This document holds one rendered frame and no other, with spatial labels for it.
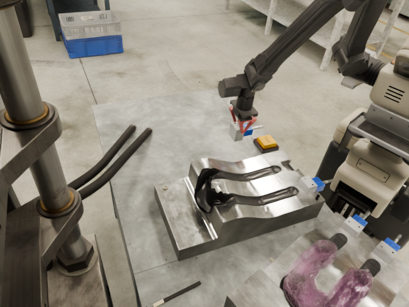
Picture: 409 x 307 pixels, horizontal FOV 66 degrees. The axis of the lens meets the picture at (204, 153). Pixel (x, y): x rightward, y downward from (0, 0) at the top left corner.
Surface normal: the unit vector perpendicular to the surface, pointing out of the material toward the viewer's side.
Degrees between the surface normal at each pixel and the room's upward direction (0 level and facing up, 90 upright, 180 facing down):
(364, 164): 98
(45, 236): 0
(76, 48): 91
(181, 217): 0
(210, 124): 0
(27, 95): 90
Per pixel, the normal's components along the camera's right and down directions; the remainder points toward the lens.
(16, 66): 0.73, 0.50
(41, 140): 0.96, 0.23
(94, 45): 0.44, 0.63
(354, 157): -0.72, 0.51
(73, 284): 0.08, -0.75
